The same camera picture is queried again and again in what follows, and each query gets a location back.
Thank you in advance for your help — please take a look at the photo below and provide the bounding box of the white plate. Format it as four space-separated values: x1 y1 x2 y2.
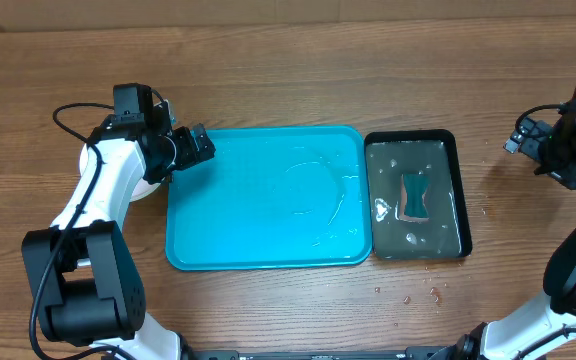
78 145 161 202

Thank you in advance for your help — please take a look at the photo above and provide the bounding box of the green orange sponge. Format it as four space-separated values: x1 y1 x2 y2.
398 173 429 223

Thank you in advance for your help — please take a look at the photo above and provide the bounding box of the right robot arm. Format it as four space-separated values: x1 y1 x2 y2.
433 86 576 360

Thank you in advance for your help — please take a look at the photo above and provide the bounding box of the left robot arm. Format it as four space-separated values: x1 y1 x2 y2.
22 83 215 359

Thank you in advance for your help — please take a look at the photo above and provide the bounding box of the teal plastic tray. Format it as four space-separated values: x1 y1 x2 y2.
165 125 372 271

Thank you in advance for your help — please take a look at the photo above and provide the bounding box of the black water tray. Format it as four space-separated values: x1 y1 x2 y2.
364 129 473 261

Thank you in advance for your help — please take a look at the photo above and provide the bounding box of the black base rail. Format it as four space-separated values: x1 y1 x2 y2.
182 346 455 360

